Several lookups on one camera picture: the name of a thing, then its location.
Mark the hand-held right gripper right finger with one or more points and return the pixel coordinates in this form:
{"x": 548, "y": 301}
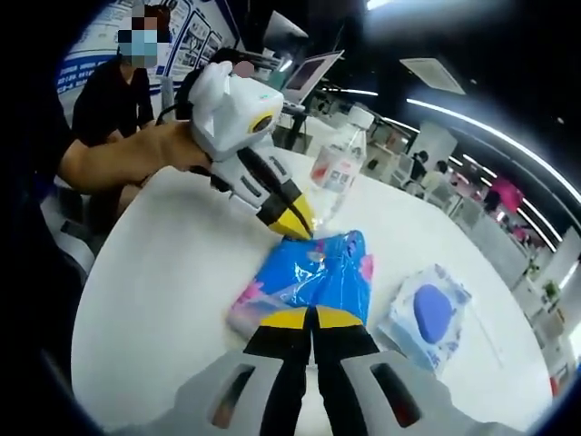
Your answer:
{"x": 345, "y": 372}

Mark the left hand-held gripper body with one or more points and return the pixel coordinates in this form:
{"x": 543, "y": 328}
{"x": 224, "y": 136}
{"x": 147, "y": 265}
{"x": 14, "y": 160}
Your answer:
{"x": 231, "y": 118}

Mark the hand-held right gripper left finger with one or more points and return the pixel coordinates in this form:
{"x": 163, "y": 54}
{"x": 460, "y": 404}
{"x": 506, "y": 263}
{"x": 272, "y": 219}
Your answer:
{"x": 281, "y": 363}

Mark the clear plastic water bottle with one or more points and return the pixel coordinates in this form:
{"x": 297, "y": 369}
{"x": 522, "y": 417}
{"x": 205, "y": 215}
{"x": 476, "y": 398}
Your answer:
{"x": 338, "y": 168}

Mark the blue plastic snack bag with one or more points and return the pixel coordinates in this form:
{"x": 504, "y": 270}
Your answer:
{"x": 308, "y": 272}

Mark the packet with blue sponge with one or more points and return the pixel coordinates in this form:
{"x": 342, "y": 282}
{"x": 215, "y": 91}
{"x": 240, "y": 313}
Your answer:
{"x": 431, "y": 309}

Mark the person's left hand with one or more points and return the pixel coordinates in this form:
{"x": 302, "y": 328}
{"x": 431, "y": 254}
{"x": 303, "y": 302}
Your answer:
{"x": 190, "y": 150}

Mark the white-framed laptop screen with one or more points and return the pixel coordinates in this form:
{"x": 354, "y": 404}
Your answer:
{"x": 308, "y": 75}

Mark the white table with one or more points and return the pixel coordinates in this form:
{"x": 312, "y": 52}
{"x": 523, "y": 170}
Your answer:
{"x": 181, "y": 254}

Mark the black monitor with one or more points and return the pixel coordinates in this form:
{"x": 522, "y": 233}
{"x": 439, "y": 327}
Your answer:
{"x": 283, "y": 29}

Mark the person's own black shirt torso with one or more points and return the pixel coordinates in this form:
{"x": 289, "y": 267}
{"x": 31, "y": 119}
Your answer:
{"x": 109, "y": 104}

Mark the white square pillar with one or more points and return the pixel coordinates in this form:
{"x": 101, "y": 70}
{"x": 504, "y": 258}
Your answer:
{"x": 438, "y": 136}

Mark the square ceiling air vent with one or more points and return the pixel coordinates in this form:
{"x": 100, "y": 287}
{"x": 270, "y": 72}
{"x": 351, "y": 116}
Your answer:
{"x": 433, "y": 75}

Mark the long curved ceiling light strip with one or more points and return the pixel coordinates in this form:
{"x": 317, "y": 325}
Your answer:
{"x": 476, "y": 127}
{"x": 377, "y": 3}

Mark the blue and white wall poster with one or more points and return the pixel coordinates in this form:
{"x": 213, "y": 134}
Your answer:
{"x": 195, "y": 36}

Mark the pink wall screen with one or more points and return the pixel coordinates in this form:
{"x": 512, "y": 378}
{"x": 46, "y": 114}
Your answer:
{"x": 506, "y": 193}

